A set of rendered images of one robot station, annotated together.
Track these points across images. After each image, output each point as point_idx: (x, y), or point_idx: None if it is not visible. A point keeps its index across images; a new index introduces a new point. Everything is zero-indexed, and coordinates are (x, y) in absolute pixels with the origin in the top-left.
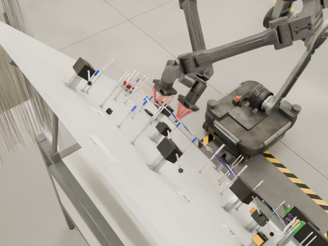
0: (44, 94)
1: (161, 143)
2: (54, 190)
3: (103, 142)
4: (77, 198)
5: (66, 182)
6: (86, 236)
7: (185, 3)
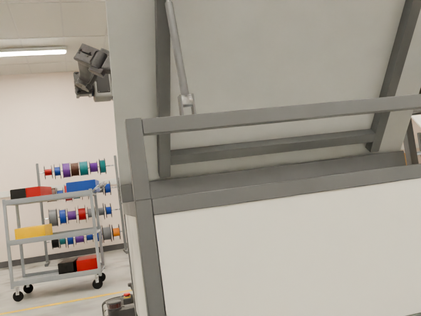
0: None
1: None
2: (156, 315)
3: None
4: (269, 111)
5: (236, 113)
6: (280, 312)
7: (108, 60)
